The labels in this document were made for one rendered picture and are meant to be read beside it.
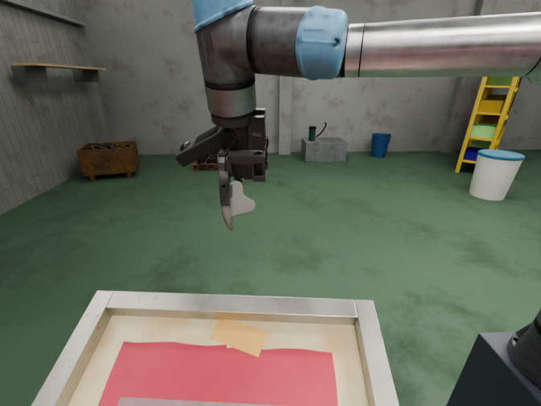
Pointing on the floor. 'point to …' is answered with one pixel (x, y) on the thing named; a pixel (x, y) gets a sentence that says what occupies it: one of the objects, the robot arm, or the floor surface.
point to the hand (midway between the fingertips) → (233, 204)
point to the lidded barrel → (494, 173)
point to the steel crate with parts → (109, 159)
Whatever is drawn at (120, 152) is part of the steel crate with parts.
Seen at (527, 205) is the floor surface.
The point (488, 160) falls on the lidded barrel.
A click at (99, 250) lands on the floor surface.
